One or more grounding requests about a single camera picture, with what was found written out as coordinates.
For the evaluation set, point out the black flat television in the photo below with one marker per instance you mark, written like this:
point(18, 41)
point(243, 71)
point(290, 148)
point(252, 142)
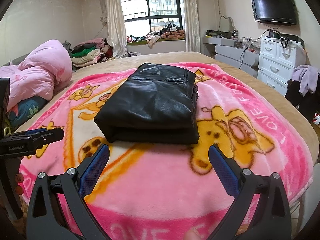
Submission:
point(272, 7)

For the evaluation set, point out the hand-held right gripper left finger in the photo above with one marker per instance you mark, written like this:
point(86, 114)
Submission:
point(96, 162)

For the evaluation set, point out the black framed window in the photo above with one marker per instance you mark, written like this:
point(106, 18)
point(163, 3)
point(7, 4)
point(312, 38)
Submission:
point(137, 2)

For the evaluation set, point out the white drawer cabinet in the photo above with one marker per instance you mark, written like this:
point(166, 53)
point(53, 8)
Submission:
point(277, 65)

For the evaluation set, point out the person's right hand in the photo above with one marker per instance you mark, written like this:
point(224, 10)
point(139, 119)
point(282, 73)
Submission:
point(193, 235)

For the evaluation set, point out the cream curtain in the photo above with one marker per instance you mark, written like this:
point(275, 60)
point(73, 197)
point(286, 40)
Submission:
point(115, 17)
point(188, 15)

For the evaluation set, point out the dark clothes heap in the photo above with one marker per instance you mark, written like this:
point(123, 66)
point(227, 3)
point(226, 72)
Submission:
point(297, 100)

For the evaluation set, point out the clutter of cosmetics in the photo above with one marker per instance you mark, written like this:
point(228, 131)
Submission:
point(217, 33)

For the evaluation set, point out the person's left hand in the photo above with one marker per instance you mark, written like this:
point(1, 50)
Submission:
point(19, 178)

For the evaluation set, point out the stack of folded clothes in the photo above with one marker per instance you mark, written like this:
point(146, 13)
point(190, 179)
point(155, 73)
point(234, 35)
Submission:
point(87, 53)

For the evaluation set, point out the lilac garment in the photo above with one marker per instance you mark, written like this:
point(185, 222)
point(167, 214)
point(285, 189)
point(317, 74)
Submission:
point(306, 77)

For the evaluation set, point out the bed with beige sheet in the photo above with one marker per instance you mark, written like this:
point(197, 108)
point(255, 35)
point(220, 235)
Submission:
point(175, 57)

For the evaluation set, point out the dark floral pillow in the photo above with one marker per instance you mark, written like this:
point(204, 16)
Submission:
point(27, 110)

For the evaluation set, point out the wavy framed mirror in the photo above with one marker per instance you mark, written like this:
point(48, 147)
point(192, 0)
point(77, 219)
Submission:
point(227, 23)

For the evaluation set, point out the grey dressing table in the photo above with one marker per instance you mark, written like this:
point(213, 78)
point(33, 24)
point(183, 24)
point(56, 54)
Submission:
point(230, 53)

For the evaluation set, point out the pink cartoon printed blanket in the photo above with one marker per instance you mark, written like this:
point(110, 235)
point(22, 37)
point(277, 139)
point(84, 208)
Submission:
point(155, 192)

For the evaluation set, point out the red and white bag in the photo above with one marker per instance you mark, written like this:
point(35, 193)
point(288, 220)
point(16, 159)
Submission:
point(317, 119)

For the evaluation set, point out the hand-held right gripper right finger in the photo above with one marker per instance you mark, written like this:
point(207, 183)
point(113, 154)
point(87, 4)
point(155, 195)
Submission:
point(223, 170)

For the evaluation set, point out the black leather jacket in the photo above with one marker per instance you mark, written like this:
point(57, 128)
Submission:
point(150, 105)

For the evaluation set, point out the heap of mixed clothes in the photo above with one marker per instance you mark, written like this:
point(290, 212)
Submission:
point(172, 32)

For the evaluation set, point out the pink quilt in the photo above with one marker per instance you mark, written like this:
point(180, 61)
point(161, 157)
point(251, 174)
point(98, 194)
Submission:
point(37, 75)

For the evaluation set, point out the green window seat cushion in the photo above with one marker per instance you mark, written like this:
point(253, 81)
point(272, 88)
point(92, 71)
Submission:
point(140, 42)

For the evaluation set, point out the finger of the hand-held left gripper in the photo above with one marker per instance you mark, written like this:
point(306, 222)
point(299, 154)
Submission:
point(50, 135)
point(36, 130)

